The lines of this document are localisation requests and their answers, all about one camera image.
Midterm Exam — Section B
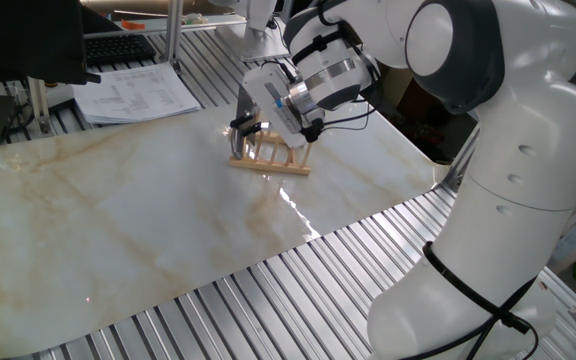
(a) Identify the black cable tie band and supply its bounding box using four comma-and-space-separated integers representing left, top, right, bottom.
421, 241, 532, 335

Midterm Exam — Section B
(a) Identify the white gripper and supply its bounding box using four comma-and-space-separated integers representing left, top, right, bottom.
229, 63, 310, 150

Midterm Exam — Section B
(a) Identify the black monitor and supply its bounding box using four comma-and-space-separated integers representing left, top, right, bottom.
0, 0, 103, 86

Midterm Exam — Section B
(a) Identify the black velcro strap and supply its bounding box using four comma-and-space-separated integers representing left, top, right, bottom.
291, 29, 349, 66

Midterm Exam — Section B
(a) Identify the stack of printed papers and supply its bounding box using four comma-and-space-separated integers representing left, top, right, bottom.
71, 61, 203, 126

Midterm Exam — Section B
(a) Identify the wooden slotted rack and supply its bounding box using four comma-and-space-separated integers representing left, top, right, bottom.
228, 117, 315, 177

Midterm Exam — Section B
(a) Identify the slanted aluminium frame beam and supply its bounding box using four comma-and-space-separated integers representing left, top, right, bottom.
440, 124, 482, 194

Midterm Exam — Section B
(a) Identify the metal base plate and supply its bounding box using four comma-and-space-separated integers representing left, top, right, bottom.
215, 22, 290, 64

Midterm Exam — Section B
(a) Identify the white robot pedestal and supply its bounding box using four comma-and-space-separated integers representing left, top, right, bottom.
237, 0, 282, 32

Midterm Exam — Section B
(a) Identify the short aluminium profile post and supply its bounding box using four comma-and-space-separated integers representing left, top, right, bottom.
27, 77, 52, 134

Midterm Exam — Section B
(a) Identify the black keyboard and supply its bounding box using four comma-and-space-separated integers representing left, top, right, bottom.
83, 33, 158, 67

